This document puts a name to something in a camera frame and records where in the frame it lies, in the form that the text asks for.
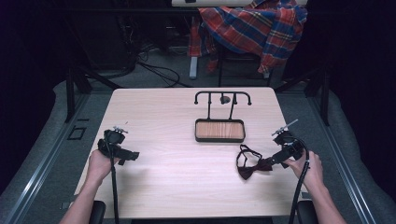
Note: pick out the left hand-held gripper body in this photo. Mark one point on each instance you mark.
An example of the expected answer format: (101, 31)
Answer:
(112, 137)

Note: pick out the red blue plaid shirt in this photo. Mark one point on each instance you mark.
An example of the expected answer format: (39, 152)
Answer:
(255, 28)

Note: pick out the person's right hand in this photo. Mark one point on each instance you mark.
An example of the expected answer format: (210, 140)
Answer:
(308, 169)

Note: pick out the aluminium rail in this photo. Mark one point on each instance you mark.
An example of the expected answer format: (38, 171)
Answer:
(342, 161)
(46, 161)

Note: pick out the black armrest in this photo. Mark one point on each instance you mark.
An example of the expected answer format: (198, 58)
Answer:
(306, 213)
(97, 213)

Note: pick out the black chair frame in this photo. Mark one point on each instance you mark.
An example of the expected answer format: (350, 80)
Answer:
(239, 59)

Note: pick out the black metal stand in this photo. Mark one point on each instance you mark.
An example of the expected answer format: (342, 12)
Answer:
(70, 93)
(325, 99)

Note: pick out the dark maroon bow tie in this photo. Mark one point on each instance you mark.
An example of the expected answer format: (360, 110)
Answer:
(252, 166)

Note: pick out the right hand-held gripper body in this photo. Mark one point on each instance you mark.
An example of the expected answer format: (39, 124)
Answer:
(289, 146)

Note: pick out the black rack with wooden tray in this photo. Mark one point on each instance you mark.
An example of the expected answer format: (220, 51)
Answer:
(219, 130)

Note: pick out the round table grommet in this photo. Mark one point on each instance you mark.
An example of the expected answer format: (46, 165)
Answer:
(224, 99)

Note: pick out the person's left hand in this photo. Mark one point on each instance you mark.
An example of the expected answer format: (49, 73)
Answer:
(99, 165)

